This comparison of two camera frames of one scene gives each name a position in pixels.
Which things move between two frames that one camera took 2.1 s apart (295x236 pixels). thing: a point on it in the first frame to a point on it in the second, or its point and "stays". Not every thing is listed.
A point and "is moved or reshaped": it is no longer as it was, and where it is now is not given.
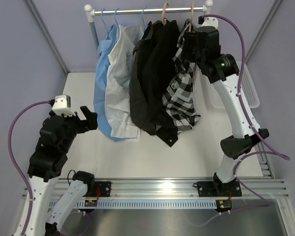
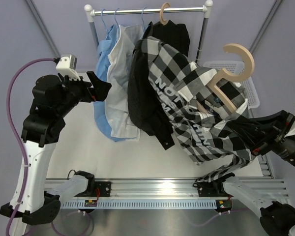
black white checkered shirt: [179, 97] is moved or reshaped
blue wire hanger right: [142, 18] stays
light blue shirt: [108, 46] stays
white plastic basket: [249, 89] stays
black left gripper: [90, 124] to [101, 88]
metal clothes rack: [90, 13] stays
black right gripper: [189, 42] to [266, 132]
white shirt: [118, 83] stays
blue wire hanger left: [102, 19] stays
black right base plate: [218, 189] stays
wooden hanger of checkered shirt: [191, 20] to [223, 74]
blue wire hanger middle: [114, 15] stays
